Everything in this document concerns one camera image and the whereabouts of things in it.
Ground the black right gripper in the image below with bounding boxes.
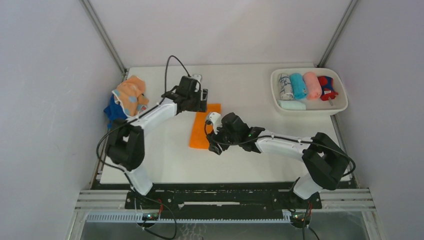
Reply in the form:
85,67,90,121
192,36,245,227
206,121,240,155

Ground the orange towel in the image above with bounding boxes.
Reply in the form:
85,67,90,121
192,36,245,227
188,103,222,150

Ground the light mint green towel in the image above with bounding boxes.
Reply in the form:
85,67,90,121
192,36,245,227
278,100,306,111

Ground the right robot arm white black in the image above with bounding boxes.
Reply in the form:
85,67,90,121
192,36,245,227
205,126,356,208

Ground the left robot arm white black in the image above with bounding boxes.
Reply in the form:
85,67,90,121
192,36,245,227
105,89,209,209

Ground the peach patterned towel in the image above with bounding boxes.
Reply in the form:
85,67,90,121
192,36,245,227
112,75,149,117

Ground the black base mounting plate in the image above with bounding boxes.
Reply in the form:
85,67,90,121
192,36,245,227
124,182,323,220

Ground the white patterned rolled towel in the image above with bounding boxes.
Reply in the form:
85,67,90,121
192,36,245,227
278,73,294,101

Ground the white plastic basket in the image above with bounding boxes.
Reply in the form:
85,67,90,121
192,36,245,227
270,68,349,116

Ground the cyan rolled towel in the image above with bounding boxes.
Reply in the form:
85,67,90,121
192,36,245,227
289,73,308,100

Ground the pink rolled towel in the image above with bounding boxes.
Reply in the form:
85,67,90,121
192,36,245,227
303,71,322,100

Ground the red blue rolled towel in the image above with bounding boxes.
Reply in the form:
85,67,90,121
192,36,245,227
317,75,339,101

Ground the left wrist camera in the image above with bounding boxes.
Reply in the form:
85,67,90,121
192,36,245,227
176,74,203,97

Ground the white slotted cable duct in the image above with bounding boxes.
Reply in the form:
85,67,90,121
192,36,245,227
85,211,291,224

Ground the left corner aluminium post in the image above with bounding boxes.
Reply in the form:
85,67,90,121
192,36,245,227
79,0,127,76

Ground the corner aluminium post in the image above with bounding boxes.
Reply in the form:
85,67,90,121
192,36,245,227
79,0,127,76
317,0,360,68

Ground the aluminium frame rail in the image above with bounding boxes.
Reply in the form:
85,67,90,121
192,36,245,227
75,189,377,212

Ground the right corner aluminium post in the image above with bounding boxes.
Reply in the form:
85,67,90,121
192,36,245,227
317,0,360,68

